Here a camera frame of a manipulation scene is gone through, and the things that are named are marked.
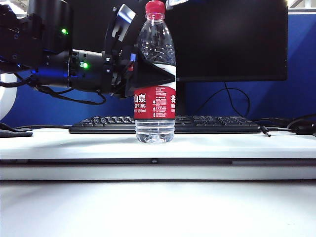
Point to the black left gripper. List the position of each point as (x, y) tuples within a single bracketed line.
[(118, 71)]

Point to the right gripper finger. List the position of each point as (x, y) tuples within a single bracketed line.
[(171, 3)]

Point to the red bottle cap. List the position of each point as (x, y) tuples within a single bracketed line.
[(155, 7)]

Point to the clear plastic water bottle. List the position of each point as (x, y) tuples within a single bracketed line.
[(155, 103)]

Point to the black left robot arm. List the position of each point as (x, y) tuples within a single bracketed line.
[(56, 61)]

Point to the black computer monitor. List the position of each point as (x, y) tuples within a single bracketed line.
[(234, 44)]

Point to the black Logitech keyboard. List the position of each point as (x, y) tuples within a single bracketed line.
[(209, 123)]

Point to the white rounded object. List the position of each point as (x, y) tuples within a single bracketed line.
[(7, 98)]

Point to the black pad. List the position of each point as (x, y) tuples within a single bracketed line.
[(14, 133)]

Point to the black Logitech mouse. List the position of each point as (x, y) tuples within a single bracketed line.
[(304, 130)]

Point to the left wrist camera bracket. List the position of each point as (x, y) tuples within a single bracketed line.
[(119, 24)]

